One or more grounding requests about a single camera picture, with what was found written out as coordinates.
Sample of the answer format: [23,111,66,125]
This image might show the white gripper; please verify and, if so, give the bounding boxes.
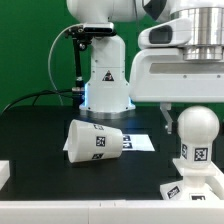
[129,48,224,134]

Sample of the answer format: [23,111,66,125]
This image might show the white lamp bulb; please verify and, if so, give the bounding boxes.
[177,106,220,169]

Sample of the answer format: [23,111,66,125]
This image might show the white lamp base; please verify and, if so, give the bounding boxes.
[160,159,224,201]

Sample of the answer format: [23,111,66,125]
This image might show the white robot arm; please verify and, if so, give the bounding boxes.
[66,0,224,119]

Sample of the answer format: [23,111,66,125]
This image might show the white lamp shade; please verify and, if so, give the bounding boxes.
[67,120,123,163]

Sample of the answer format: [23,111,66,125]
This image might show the white paper with tags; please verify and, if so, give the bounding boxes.
[63,134,154,153]

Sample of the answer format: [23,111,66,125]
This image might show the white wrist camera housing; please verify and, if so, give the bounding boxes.
[138,18,192,49]

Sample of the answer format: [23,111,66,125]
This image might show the black camera on stand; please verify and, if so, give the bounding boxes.
[64,22,116,93]

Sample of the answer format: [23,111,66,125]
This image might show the black cables on table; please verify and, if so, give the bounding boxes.
[1,88,81,114]

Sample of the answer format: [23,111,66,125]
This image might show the grey camera cable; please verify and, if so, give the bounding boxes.
[47,25,78,107]

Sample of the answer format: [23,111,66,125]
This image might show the white front rail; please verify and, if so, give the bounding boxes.
[0,200,224,224]

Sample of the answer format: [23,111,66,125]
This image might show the white left rail block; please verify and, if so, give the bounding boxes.
[0,160,10,190]

